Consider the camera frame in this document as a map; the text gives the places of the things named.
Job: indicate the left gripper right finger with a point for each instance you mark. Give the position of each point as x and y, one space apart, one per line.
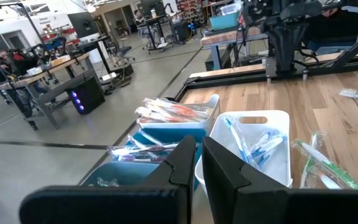
275 208

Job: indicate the black standing desk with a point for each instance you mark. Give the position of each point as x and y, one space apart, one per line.
98 46

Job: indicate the black computer monitor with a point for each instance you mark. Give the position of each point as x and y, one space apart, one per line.
82 25

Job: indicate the teal storage box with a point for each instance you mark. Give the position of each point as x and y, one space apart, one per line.
225 21

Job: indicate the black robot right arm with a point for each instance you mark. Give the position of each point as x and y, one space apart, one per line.
287 40

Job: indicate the wooden workbench blue legs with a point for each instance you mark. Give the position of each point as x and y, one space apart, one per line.
228 37

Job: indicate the translucent cream plastic bin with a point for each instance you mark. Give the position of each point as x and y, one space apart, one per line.
211 105

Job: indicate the grey desk wooden top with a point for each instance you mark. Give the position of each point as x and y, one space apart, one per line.
42 74

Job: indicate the dark swivel chair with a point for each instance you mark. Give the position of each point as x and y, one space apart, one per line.
121 49

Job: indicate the black wheeled desk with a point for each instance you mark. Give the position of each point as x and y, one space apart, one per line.
158 21

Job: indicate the teal plastic bin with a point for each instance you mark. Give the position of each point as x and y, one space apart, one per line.
172 135

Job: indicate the clear plastic box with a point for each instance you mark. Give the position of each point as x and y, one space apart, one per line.
230 8

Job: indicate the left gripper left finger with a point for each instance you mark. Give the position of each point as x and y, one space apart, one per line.
120 205

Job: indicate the black computer tower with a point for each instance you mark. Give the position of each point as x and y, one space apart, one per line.
85 96

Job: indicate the blue toothbrush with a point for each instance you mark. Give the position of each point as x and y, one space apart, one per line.
269 146
263 160
263 137
273 141
236 140

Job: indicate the person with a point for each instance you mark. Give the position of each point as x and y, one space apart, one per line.
6 62
139 17
328 29

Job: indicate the grey plastic bin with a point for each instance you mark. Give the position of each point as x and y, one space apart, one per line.
129 174

